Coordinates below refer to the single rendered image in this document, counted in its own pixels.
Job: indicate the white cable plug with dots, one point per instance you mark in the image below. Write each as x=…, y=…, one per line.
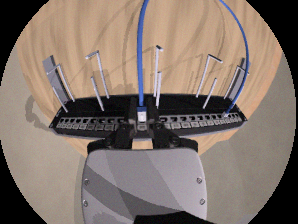
x=141, y=112

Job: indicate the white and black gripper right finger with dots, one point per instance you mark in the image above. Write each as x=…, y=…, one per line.
x=161, y=136

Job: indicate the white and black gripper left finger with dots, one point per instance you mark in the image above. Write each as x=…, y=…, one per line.
x=121, y=138

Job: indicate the blue patch cord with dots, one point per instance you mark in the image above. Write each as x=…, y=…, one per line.
x=139, y=53

